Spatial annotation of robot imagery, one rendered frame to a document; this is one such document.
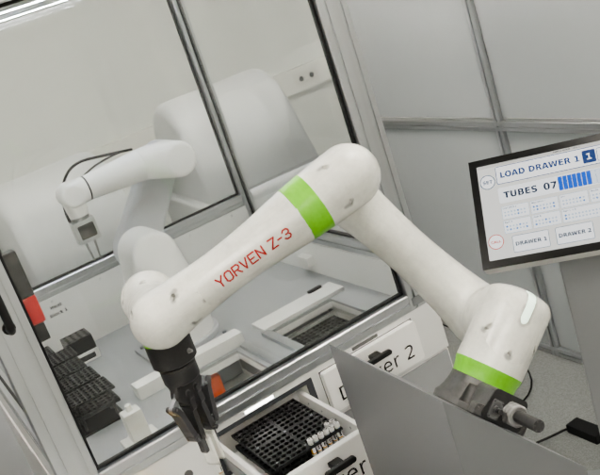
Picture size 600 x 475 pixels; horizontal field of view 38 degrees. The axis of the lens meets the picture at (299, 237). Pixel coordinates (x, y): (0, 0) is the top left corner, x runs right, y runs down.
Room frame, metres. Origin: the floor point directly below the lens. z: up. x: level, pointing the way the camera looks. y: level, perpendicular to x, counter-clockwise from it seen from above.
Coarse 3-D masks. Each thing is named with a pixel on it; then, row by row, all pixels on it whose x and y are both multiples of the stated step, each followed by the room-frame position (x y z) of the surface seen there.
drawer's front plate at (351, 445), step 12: (336, 444) 1.55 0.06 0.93; (348, 444) 1.55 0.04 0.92; (360, 444) 1.57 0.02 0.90; (324, 456) 1.53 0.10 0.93; (336, 456) 1.54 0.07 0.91; (348, 456) 1.55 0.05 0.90; (360, 456) 1.56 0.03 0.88; (300, 468) 1.51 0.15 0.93; (312, 468) 1.51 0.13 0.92; (324, 468) 1.53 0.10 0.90; (348, 468) 1.55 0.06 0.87; (360, 468) 1.56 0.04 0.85
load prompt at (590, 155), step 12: (552, 156) 2.15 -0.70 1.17; (564, 156) 2.14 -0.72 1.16; (576, 156) 2.12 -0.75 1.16; (588, 156) 2.11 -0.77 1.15; (504, 168) 2.20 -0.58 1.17; (516, 168) 2.19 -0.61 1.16; (528, 168) 2.17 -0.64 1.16; (540, 168) 2.15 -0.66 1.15; (552, 168) 2.14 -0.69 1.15; (564, 168) 2.12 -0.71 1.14; (504, 180) 2.18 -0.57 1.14; (516, 180) 2.17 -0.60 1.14
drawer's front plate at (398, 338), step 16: (384, 336) 1.96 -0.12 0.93; (400, 336) 1.97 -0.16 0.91; (416, 336) 1.99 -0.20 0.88; (368, 352) 1.93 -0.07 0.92; (400, 352) 1.97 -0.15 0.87; (416, 352) 1.99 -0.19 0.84; (336, 368) 1.89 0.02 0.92; (400, 368) 1.96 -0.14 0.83; (336, 384) 1.88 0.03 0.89; (336, 400) 1.88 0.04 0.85
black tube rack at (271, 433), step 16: (272, 416) 1.81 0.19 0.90; (288, 416) 1.79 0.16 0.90; (304, 416) 1.77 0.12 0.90; (320, 416) 1.74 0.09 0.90; (240, 432) 1.79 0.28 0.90; (256, 432) 1.77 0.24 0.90; (272, 432) 1.74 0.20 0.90; (288, 432) 1.72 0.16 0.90; (304, 432) 1.70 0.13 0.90; (240, 448) 1.77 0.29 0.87; (256, 448) 1.69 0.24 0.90; (272, 448) 1.68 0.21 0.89; (288, 448) 1.66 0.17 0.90; (256, 464) 1.69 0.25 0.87; (272, 464) 1.66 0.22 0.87; (288, 464) 1.64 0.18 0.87
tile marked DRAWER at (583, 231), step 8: (576, 224) 2.03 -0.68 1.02; (584, 224) 2.02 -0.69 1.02; (592, 224) 2.01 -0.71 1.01; (560, 232) 2.03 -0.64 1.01; (568, 232) 2.03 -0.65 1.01; (576, 232) 2.02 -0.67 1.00; (584, 232) 2.01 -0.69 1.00; (592, 232) 2.00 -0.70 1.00; (560, 240) 2.02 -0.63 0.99; (568, 240) 2.01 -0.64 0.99; (576, 240) 2.00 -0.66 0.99
